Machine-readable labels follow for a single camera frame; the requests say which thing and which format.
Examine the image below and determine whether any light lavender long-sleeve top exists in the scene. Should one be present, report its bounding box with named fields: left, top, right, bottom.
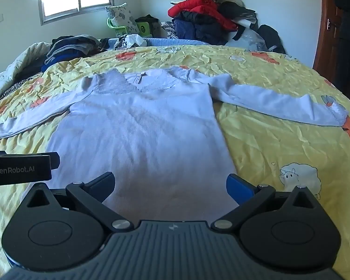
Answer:
left=0, top=67, right=347, bottom=222

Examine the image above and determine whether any folded dark clothes stack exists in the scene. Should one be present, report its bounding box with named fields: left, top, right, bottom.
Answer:
left=41, top=35, right=102, bottom=72

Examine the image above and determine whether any dark navy clothes pile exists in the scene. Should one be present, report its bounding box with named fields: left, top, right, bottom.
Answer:
left=172, top=11, right=236, bottom=46

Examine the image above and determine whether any yellow carrot-print bed cover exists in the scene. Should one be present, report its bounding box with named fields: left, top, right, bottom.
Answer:
left=0, top=45, right=350, bottom=279

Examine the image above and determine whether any white printed quilt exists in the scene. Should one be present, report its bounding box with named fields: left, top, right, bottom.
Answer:
left=0, top=42, right=51, bottom=96

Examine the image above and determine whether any brown wooden door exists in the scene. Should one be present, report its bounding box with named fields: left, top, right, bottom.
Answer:
left=313, top=0, right=342, bottom=82

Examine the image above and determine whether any white plastic bag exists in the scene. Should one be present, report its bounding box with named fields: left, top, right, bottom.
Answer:
left=113, top=34, right=147, bottom=50

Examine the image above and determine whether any black backpack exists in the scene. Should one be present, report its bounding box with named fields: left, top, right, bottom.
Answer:
left=257, top=25, right=286, bottom=54

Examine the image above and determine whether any floral white cushion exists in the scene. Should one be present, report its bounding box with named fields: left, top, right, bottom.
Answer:
left=105, top=3, right=140, bottom=34

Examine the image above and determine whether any grey plastic-wrapped bundle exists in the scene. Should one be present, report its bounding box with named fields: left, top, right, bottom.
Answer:
left=225, top=28, right=267, bottom=52

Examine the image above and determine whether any light blue knitted blanket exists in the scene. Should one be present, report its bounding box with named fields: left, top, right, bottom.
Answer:
left=107, top=37, right=209, bottom=50

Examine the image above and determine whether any green plastic chair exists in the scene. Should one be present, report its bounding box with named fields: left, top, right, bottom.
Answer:
left=107, top=18, right=152, bottom=38

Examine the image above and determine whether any red puffer jacket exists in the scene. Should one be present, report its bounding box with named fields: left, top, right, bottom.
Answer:
left=167, top=0, right=238, bottom=32

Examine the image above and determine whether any window with metal frame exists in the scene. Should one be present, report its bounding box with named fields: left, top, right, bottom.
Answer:
left=38, top=0, right=114, bottom=25

